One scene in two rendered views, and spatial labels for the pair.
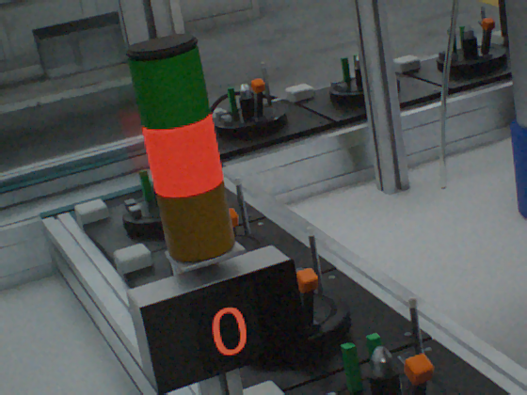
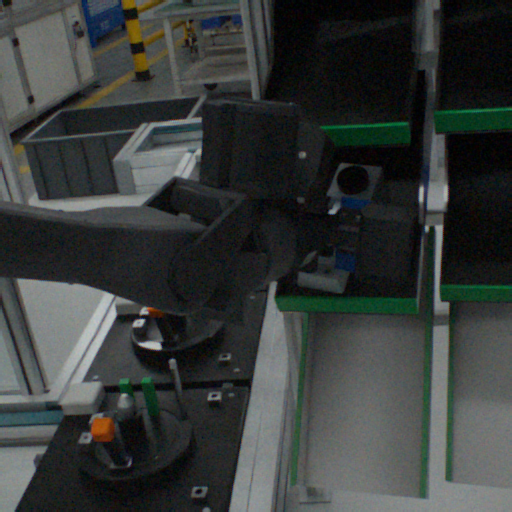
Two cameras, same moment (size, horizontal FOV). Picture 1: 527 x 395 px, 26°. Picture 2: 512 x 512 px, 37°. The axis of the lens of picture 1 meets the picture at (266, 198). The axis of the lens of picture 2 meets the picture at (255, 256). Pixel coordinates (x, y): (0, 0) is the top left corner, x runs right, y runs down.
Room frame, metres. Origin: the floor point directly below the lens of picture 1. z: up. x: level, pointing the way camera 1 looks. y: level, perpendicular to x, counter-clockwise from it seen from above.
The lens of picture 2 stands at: (0.17, -0.66, 1.55)
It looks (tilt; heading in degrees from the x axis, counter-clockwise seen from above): 26 degrees down; 29
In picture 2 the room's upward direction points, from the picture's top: 8 degrees counter-clockwise
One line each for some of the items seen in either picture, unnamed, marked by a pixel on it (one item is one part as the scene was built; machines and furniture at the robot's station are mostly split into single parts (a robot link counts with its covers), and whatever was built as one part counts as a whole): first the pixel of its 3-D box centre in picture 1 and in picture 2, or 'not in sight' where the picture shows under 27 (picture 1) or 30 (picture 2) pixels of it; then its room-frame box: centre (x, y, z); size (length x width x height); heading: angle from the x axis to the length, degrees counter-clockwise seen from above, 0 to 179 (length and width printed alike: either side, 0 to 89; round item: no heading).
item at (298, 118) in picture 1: (247, 103); not in sight; (2.08, 0.01, 1.01); 0.24 x 0.24 x 0.13; 19
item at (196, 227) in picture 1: (196, 216); not in sight; (0.78, 0.05, 1.28); 0.05 x 0.05 x 0.05
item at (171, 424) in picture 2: not in sight; (136, 443); (0.73, -0.16, 0.98); 0.14 x 0.14 x 0.02
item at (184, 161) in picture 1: (183, 152); not in sight; (0.78, 0.05, 1.33); 0.05 x 0.05 x 0.05
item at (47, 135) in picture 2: not in sight; (123, 146); (2.46, 1.09, 0.73); 0.62 x 0.42 x 0.23; 109
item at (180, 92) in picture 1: (169, 86); not in sight; (0.78, 0.05, 1.38); 0.05 x 0.05 x 0.05
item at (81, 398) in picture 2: not in sight; (85, 403); (0.79, -0.04, 0.97); 0.05 x 0.05 x 0.04; 19
